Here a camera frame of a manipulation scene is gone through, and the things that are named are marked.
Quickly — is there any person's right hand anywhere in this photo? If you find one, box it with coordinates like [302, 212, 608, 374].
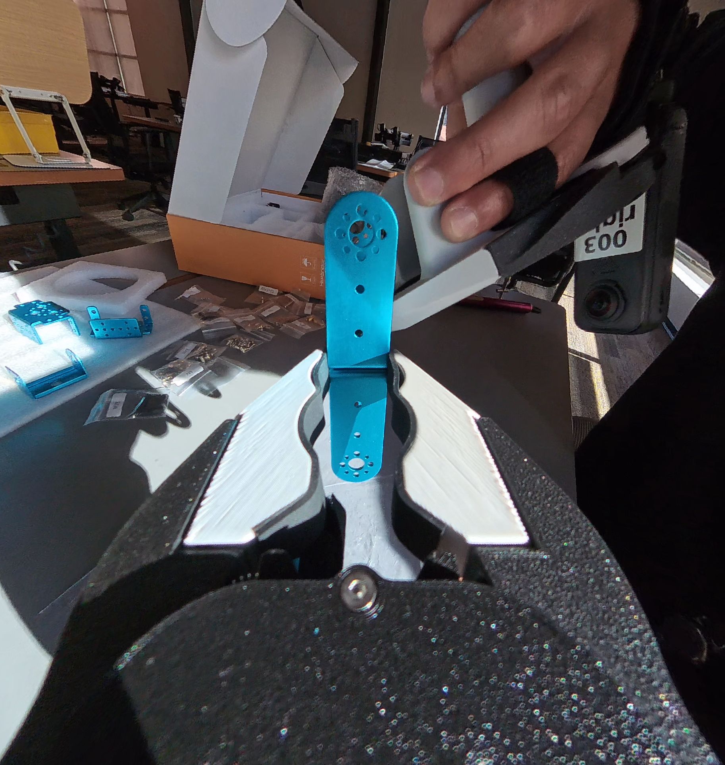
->
[407, 0, 638, 243]

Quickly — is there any yellow plastic bin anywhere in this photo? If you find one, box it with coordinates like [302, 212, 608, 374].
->
[0, 109, 60, 155]

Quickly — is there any pale yellow panel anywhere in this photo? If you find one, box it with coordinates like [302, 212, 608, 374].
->
[0, 0, 91, 107]

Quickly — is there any pile of small screw bags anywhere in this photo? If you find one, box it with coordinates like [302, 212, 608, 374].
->
[84, 284, 327, 428]

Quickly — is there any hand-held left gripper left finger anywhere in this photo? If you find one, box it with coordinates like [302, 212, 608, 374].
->
[182, 350, 330, 547]

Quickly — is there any red pen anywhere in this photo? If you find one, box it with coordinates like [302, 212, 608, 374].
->
[458, 296, 541, 314]

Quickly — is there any small blue metal part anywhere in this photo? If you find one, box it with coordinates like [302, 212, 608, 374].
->
[9, 300, 79, 344]

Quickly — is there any grey desk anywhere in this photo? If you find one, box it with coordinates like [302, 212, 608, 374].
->
[0, 239, 578, 658]

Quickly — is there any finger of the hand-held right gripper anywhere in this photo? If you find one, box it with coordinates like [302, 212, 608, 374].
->
[391, 248, 501, 333]
[392, 178, 424, 294]

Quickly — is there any bubble wrap piece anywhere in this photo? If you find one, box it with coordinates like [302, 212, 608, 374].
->
[323, 167, 388, 201]

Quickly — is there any open white cardboard box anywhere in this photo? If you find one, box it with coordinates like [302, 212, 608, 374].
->
[167, 0, 360, 300]

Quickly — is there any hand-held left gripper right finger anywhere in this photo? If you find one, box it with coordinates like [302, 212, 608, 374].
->
[389, 350, 531, 581]

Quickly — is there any white metal frame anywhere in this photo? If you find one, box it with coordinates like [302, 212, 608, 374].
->
[0, 84, 93, 165]

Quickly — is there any blue eared servo bracket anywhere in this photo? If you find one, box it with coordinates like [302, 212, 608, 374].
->
[88, 305, 154, 340]

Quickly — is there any blue metal bracket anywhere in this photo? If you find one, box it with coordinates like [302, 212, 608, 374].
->
[325, 191, 398, 484]

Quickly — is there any white foam block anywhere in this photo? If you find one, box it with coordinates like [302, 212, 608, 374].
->
[17, 260, 166, 306]

